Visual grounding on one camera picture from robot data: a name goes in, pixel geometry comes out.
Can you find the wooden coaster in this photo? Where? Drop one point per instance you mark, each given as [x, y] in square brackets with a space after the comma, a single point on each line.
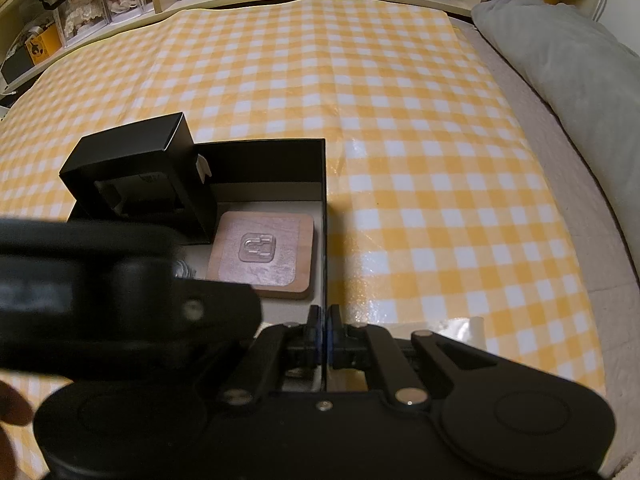
[280, 270]

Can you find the person's left hand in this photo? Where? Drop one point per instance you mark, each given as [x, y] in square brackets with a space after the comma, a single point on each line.
[12, 405]

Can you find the small black box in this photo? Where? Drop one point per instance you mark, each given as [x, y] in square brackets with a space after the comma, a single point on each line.
[125, 147]

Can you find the black storage box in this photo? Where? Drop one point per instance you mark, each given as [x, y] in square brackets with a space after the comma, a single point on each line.
[17, 65]

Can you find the yellow white checked cloth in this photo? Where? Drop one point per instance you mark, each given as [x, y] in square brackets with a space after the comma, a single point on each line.
[400, 135]

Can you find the grey pillow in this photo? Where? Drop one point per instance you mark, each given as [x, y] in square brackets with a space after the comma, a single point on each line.
[565, 70]

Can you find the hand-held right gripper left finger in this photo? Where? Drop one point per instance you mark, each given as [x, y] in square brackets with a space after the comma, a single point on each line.
[315, 342]

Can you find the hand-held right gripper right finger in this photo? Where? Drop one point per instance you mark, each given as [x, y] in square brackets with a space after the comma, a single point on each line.
[331, 340]

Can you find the beige bed mattress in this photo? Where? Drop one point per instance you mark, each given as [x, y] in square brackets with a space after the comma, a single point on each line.
[590, 240]

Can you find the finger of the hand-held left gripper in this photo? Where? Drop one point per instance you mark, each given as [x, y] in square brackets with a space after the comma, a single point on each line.
[220, 310]

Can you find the yellow box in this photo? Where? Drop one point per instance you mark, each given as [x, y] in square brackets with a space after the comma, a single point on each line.
[45, 47]

